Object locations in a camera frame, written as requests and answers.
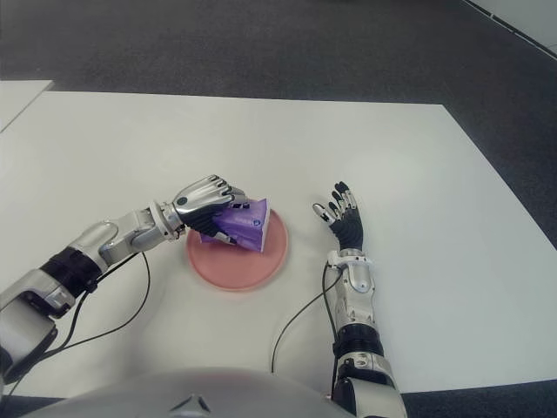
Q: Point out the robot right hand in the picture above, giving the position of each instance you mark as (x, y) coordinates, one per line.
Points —
(348, 226)

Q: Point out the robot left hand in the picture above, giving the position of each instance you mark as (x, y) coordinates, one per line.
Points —
(202, 202)

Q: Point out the purple tissue paper pack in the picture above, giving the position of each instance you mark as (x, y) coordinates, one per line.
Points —
(248, 222)

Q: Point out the robot left arm silver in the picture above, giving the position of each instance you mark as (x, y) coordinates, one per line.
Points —
(117, 235)

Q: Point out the robot right arm silver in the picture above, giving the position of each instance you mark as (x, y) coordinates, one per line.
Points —
(359, 278)

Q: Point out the pink round plate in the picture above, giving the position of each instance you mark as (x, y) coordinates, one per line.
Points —
(243, 270)

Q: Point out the silver robot torso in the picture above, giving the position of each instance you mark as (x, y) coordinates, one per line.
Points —
(187, 392)

